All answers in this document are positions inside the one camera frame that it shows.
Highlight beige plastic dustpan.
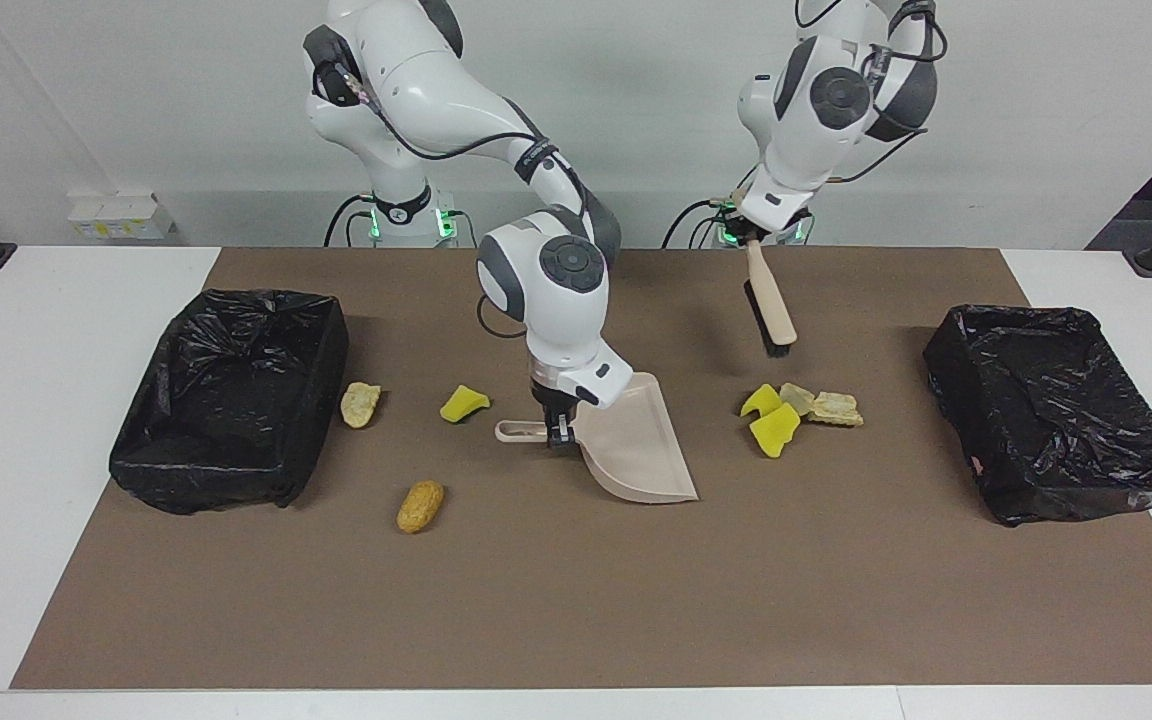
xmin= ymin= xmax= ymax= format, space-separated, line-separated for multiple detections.
xmin=494 ymin=372 xmax=699 ymax=504

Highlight beige brush black bristles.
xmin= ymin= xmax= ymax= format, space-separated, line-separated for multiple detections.
xmin=744 ymin=238 xmax=798 ymax=359

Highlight beige striped bread piece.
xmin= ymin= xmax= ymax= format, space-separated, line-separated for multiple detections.
xmin=808 ymin=391 xmax=865 ymax=428

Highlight black bag lined bin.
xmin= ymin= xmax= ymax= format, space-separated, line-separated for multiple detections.
xmin=923 ymin=305 xmax=1152 ymax=528
xmin=109 ymin=289 xmax=350 ymax=516

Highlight brown peanut shaped bread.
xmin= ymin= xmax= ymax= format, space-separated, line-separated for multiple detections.
xmin=396 ymin=480 xmax=445 ymax=535

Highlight brown table mat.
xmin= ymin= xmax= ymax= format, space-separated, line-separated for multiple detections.
xmin=11 ymin=247 xmax=1152 ymax=691

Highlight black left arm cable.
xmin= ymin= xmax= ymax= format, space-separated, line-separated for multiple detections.
xmin=794 ymin=0 xmax=949 ymax=186

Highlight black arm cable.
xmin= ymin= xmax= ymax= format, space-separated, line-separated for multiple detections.
xmin=336 ymin=60 xmax=597 ymax=341
xmin=794 ymin=0 xmax=949 ymax=186

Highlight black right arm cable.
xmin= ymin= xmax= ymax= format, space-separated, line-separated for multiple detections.
xmin=336 ymin=60 xmax=597 ymax=341

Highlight white wall socket box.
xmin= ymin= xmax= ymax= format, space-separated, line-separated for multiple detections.
xmin=68 ymin=192 xmax=177 ymax=241

